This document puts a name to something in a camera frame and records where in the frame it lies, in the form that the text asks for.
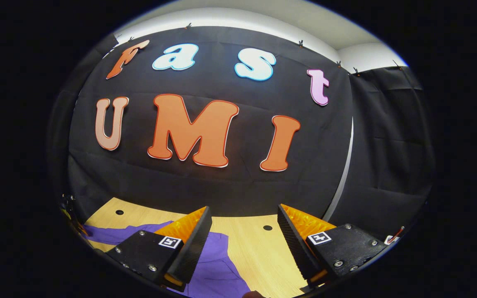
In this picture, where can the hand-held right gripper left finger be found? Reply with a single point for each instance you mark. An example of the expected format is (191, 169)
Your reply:
(195, 252)

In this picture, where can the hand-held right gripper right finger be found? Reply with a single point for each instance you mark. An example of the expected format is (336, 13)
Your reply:
(294, 248)

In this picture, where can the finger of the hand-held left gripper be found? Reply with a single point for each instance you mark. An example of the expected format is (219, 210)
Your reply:
(71, 211)

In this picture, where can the purple knit shirt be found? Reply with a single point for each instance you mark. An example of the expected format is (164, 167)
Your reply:
(218, 265)

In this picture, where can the black backdrop cloth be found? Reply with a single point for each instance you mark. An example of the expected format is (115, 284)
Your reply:
(238, 182)

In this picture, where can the white frame pole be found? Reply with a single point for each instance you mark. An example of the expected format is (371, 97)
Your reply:
(346, 171)

